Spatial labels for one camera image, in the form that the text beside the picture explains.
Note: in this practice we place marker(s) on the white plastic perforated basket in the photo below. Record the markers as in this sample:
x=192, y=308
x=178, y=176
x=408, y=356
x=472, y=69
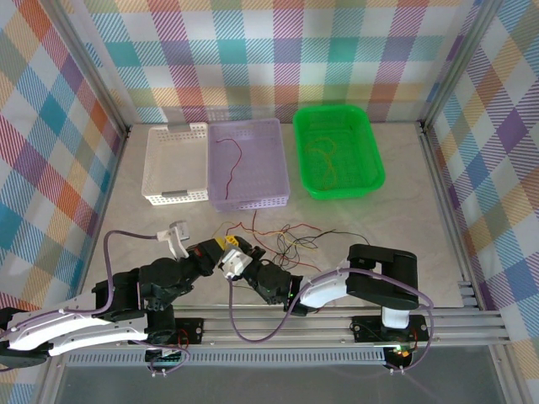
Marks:
x=177, y=164

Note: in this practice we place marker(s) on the aluminium frame post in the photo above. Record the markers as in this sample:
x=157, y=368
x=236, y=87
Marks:
x=459, y=63
x=92, y=63

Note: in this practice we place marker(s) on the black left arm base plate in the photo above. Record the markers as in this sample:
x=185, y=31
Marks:
x=191, y=330

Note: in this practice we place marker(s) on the purple plastic mesh basket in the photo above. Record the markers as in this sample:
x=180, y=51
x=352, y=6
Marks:
x=261, y=168

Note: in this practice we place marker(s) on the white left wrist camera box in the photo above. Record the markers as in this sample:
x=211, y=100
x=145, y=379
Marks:
x=174, y=242

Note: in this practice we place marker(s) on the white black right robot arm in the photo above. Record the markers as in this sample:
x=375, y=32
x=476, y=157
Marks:
x=324, y=290

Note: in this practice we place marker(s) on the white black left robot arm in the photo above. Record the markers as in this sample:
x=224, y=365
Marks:
x=84, y=336

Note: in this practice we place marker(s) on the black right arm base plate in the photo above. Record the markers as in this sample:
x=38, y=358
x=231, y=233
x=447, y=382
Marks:
x=366, y=330

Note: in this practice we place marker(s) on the green plastic mesh basket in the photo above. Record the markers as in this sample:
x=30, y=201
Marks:
x=358, y=143

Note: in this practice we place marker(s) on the aluminium table edge rail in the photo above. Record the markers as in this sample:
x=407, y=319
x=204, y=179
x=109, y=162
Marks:
x=106, y=202
x=443, y=202

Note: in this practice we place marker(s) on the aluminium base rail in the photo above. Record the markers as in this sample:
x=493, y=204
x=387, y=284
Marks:
x=261, y=332

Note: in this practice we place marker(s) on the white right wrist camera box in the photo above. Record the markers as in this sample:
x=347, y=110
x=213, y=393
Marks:
x=236, y=263

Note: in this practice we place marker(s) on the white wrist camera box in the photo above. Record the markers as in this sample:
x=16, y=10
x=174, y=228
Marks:
x=174, y=242
x=236, y=263

